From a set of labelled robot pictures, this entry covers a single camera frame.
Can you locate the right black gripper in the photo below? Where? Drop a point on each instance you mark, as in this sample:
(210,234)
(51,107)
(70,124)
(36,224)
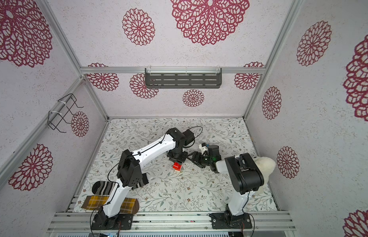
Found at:
(202,158)

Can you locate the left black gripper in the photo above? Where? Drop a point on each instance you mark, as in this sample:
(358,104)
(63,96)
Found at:
(183,159)

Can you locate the red lego brick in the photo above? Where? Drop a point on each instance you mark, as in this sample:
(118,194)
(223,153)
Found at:
(177,167)

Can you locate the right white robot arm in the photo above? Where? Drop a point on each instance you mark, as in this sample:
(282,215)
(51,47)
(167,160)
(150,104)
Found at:
(245,176)

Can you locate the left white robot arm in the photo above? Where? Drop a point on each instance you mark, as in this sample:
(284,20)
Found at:
(131,164)

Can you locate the white plush toy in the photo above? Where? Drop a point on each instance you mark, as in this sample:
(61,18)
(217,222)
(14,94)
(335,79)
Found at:
(266,166)

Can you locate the yellow plaid sock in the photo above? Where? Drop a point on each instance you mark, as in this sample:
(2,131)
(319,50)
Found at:
(129,205)

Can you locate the black white striped sock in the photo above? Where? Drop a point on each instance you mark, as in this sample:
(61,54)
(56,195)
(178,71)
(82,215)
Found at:
(104,188)

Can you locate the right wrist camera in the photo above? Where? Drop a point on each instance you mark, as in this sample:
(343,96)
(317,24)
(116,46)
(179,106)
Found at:
(203,148)

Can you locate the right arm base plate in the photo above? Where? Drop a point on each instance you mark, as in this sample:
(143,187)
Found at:
(227,221)

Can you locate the grey wall shelf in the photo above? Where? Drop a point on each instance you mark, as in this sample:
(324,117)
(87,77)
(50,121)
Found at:
(183,79)

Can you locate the aluminium front rail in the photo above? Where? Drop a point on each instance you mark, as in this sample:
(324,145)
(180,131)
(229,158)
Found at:
(80,222)

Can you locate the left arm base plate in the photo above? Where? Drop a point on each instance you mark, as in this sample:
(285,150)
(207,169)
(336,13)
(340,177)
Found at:
(118,222)

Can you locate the black wire wall rack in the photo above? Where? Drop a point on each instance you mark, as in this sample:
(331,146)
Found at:
(55,118)

